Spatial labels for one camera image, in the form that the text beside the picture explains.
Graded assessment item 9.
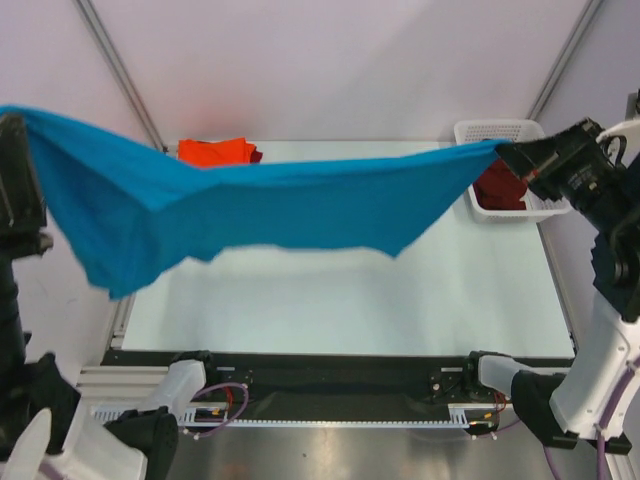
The folded dark red t shirt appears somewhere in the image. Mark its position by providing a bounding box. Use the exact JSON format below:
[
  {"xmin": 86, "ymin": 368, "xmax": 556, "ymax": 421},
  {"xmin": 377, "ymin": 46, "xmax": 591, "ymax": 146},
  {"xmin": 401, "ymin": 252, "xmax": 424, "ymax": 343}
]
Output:
[{"xmin": 249, "ymin": 149, "xmax": 263, "ymax": 164}]

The aluminium frame post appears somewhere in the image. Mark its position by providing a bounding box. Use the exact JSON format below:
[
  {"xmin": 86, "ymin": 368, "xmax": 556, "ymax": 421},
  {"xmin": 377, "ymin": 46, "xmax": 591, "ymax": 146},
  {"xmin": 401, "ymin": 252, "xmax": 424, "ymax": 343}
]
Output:
[
  {"xmin": 526, "ymin": 0, "xmax": 606, "ymax": 120},
  {"xmin": 72, "ymin": 0, "xmax": 167, "ymax": 153}
]

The white plastic basket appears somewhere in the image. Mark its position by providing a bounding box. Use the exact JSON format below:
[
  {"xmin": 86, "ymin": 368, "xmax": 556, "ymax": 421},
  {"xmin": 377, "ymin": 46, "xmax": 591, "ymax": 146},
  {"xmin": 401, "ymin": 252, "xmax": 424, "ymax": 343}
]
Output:
[{"xmin": 453, "ymin": 119, "xmax": 572, "ymax": 224}]

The crumpled dark red t shirt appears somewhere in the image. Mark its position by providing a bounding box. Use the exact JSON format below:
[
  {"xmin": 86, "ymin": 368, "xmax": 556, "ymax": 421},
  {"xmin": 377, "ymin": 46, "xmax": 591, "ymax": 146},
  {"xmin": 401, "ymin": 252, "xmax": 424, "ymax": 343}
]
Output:
[{"xmin": 473, "ymin": 159, "xmax": 527, "ymax": 211}]

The left aluminium frame post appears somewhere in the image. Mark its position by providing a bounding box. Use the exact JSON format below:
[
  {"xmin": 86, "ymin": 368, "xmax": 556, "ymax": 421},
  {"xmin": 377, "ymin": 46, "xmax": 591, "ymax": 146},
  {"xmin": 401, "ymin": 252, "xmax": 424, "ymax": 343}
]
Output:
[{"xmin": 72, "ymin": 0, "xmax": 167, "ymax": 153}]

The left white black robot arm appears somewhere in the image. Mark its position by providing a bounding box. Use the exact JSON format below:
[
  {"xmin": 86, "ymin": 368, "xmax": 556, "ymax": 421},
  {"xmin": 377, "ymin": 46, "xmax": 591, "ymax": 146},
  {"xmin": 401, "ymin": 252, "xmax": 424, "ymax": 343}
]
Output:
[{"xmin": 1, "ymin": 113, "xmax": 220, "ymax": 479}]

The white slotted cable duct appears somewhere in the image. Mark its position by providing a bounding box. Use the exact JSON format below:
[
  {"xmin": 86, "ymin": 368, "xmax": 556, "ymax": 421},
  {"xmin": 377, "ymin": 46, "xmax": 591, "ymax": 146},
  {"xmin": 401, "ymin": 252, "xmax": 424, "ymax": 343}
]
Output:
[{"xmin": 89, "ymin": 403, "xmax": 501, "ymax": 429}]

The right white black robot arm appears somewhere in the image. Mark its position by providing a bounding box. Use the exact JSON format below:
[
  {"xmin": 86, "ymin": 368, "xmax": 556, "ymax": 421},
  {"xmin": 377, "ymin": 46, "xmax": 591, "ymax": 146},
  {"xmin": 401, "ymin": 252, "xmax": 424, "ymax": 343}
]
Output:
[{"xmin": 461, "ymin": 118, "xmax": 639, "ymax": 455}]

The right aluminium frame post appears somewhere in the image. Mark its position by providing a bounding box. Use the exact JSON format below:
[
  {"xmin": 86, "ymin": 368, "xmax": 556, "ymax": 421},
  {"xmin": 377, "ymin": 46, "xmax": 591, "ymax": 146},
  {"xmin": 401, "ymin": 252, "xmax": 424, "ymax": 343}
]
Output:
[{"xmin": 526, "ymin": 0, "xmax": 606, "ymax": 120}]

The folded orange t shirt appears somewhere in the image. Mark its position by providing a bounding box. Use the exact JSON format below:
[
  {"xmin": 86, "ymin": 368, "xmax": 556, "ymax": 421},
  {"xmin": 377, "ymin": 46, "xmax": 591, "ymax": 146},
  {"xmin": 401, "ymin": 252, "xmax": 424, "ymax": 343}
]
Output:
[{"xmin": 177, "ymin": 137, "xmax": 257, "ymax": 168}]

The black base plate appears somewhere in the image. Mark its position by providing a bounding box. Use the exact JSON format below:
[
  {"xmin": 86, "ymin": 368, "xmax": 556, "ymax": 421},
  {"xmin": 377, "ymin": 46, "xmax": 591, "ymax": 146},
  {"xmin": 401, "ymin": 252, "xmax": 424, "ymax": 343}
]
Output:
[{"xmin": 102, "ymin": 349, "xmax": 584, "ymax": 422}]

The aluminium front rail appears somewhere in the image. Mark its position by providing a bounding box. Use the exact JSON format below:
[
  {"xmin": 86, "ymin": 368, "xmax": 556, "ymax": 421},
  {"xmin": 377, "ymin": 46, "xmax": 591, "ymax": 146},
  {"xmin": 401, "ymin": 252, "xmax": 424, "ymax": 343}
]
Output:
[{"xmin": 76, "ymin": 366, "xmax": 168, "ymax": 404}]

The blue t shirt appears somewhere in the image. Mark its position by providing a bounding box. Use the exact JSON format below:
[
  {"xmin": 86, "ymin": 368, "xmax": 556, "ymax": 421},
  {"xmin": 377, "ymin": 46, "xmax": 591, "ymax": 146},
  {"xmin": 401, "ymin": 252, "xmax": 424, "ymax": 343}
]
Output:
[{"xmin": 2, "ymin": 105, "xmax": 497, "ymax": 299}]

